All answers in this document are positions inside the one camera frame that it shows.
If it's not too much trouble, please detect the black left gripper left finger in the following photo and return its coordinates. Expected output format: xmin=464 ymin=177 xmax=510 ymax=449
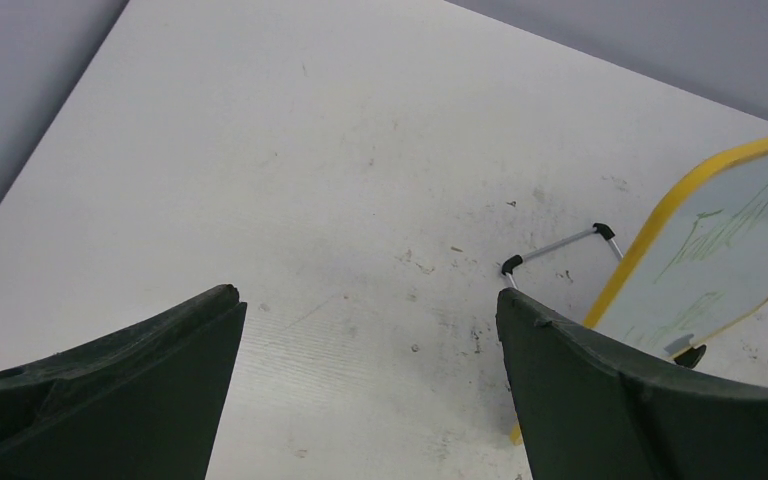
xmin=0 ymin=284 xmax=247 ymax=479

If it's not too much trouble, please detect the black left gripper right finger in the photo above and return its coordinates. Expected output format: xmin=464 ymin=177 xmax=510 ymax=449
xmin=496 ymin=288 xmax=768 ymax=479

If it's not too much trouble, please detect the yellow framed whiteboard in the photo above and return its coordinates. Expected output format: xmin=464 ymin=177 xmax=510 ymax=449
xmin=509 ymin=123 xmax=768 ymax=446

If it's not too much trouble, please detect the black whiteboard stand foot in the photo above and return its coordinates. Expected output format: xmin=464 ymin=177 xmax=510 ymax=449
xmin=673 ymin=345 xmax=707 ymax=369

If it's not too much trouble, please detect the metal wire whiteboard stand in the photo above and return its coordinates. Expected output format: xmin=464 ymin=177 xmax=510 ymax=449
xmin=500 ymin=223 xmax=624 ymax=289

